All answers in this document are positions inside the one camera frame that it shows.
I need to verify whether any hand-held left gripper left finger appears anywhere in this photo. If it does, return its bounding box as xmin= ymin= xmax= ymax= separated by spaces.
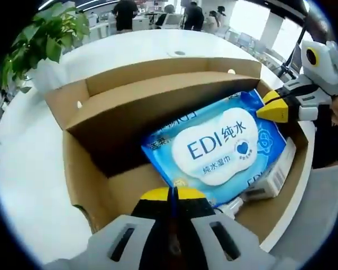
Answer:
xmin=42 ymin=187 xmax=172 ymax=270

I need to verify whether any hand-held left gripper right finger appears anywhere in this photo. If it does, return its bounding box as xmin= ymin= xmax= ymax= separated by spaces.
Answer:
xmin=173 ymin=187 xmax=277 ymax=270

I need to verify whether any blue wet wipes pack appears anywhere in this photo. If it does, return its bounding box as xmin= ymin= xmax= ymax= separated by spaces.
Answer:
xmin=140 ymin=89 xmax=288 ymax=208

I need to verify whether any white carton box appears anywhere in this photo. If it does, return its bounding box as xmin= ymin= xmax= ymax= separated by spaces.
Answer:
xmin=243 ymin=137 xmax=297 ymax=200

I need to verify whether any brown cardboard shoe box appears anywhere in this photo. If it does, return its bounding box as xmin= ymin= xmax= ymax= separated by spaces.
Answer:
xmin=44 ymin=55 xmax=309 ymax=248

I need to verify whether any black tripod stand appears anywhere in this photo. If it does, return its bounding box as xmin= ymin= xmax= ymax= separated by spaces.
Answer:
xmin=277 ymin=16 xmax=308 ymax=77

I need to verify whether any dark cloth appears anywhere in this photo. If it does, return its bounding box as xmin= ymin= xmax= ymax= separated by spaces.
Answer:
xmin=312 ymin=112 xmax=338 ymax=169

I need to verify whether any green potted plant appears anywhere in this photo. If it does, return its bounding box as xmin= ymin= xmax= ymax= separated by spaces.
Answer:
xmin=0 ymin=2 xmax=91 ymax=95

